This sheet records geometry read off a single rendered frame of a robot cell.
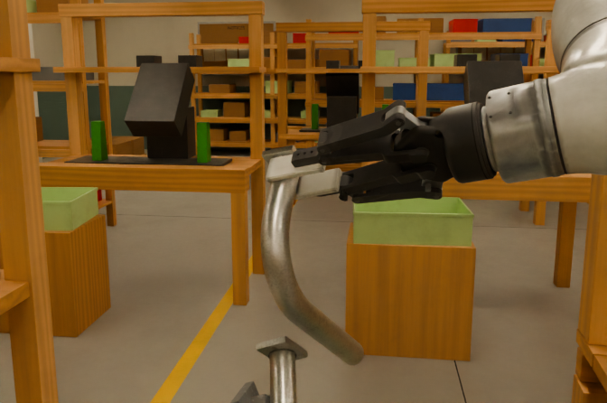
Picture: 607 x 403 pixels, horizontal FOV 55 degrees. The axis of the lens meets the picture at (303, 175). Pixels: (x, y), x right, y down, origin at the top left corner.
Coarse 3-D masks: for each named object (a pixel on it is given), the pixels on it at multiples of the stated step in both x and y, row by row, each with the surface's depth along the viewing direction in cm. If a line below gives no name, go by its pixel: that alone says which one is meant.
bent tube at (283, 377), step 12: (264, 348) 66; (276, 348) 67; (288, 348) 67; (300, 348) 68; (276, 360) 66; (288, 360) 66; (276, 372) 65; (288, 372) 65; (276, 384) 64; (288, 384) 64; (276, 396) 64; (288, 396) 63
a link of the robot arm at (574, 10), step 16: (560, 0) 61; (576, 0) 57; (592, 0) 56; (560, 16) 59; (576, 16) 56; (592, 16) 54; (560, 32) 58; (576, 32) 55; (560, 48) 57; (560, 64) 57
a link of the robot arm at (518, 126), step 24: (504, 96) 52; (528, 96) 50; (504, 120) 50; (528, 120) 49; (552, 120) 48; (504, 144) 50; (528, 144) 49; (552, 144) 49; (504, 168) 51; (528, 168) 51; (552, 168) 50
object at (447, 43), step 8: (448, 32) 973; (448, 40) 975; (456, 40) 979; (464, 40) 978; (480, 40) 973; (488, 40) 971; (504, 40) 968; (512, 40) 966; (520, 40) 964; (544, 40) 998; (448, 48) 978; (544, 64) 969; (448, 80) 987
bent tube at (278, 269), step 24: (288, 192) 62; (264, 216) 61; (288, 216) 61; (264, 240) 60; (288, 240) 60; (264, 264) 60; (288, 264) 60; (288, 288) 59; (288, 312) 61; (312, 312) 62; (312, 336) 65; (336, 336) 67; (360, 360) 73
